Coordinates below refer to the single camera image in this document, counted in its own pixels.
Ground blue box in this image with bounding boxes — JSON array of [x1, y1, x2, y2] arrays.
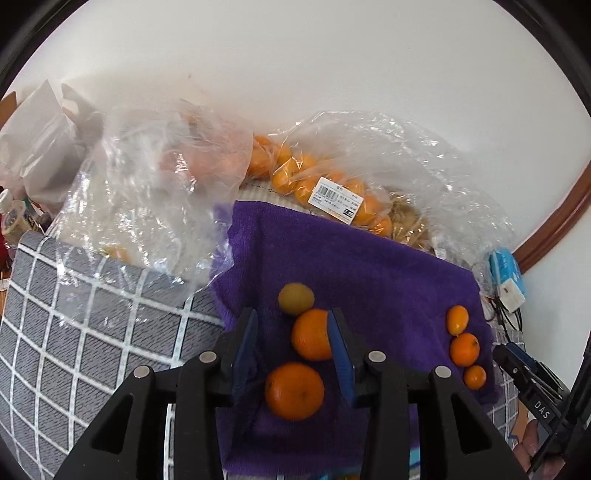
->
[[488, 248, 522, 283]]

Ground black cables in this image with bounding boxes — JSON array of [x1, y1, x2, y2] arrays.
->
[[482, 295, 525, 346]]

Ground brown wooden door frame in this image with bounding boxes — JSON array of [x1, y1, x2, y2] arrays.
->
[[512, 159, 591, 273]]

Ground white plastic bag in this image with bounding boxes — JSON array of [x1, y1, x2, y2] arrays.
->
[[0, 79, 105, 204]]

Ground oval small orange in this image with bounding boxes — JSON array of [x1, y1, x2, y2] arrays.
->
[[446, 305, 470, 336]]

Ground clear bag of oranges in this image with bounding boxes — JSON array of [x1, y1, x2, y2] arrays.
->
[[242, 110, 416, 241]]

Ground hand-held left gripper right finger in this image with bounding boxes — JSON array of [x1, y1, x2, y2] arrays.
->
[[327, 308, 529, 480]]

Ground crumpled clear plastic bag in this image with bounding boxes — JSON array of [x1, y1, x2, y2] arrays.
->
[[46, 99, 254, 298]]

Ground large orange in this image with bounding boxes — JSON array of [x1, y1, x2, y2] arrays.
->
[[264, 362, 325, 421], [291, 309, 334, 361]]

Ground clear bottle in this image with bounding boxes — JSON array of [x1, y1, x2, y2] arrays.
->
[[0, 189, 34, 237]]

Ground small yellow fruit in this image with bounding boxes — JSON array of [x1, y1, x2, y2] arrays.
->
[[278, 283, 315, 316]]

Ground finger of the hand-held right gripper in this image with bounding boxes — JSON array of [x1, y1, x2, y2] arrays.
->
[[492, 344, 536, 393], [505, 342, 563, 401]]

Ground person's right hand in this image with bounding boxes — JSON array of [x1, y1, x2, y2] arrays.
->
[[512, 418, 546, 472]]

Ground purple towel lined tray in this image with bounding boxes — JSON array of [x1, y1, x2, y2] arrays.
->
[[208, 182, 504, 478]]

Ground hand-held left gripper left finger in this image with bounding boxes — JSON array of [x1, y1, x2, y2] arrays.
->
[[53, 308, 259, 480]]

